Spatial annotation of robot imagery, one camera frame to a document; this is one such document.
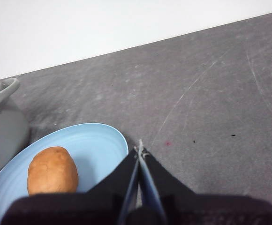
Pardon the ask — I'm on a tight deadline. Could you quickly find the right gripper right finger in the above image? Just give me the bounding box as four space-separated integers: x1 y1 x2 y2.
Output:
138 150 272 225

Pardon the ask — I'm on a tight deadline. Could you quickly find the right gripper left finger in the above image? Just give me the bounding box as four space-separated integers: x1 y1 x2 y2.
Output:
0 147 140 225

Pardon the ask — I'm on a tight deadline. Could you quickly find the brown potato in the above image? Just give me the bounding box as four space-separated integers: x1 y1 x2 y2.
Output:
27 146 79 196

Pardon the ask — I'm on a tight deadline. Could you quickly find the blue round plate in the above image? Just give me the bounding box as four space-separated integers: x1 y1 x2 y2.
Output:
0 122 129 225

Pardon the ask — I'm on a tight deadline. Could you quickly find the pale green electric steamer pot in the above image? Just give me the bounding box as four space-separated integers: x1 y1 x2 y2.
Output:
0 77 31 185

